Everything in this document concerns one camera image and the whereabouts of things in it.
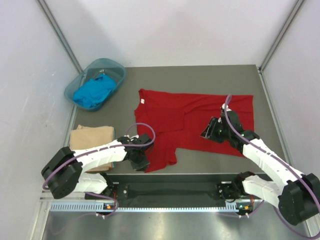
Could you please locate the folded tan t-shirt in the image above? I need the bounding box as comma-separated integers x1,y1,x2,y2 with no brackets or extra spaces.
69,124,115,173

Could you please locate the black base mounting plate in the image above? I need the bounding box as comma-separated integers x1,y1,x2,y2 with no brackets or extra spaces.
84,174,253,208

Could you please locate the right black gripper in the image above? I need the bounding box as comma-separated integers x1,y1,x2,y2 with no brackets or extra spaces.
201,117,231,144

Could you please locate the purple cable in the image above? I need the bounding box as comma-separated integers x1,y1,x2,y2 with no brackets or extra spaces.
42,122,157,216
223,93,320,238

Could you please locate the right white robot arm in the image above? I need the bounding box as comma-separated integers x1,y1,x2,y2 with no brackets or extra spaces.
201,104,320,226

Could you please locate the aluminium frame rail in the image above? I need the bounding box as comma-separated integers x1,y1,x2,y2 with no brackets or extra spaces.
38,181,313,205

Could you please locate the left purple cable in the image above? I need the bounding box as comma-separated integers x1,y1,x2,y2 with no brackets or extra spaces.
42,122,157,216

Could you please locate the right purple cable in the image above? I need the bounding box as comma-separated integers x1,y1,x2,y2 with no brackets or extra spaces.
223,93,320,238

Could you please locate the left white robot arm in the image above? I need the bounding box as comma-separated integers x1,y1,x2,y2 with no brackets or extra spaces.
41,133,155,200

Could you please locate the red t-shirt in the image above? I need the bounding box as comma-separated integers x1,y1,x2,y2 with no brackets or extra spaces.
134,89,241,173

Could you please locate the teal plastic basket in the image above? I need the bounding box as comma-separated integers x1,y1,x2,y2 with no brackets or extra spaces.
64,58,127,112

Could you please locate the slotted cable duct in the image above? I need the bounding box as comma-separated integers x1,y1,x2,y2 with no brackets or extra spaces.
50,201,253,213

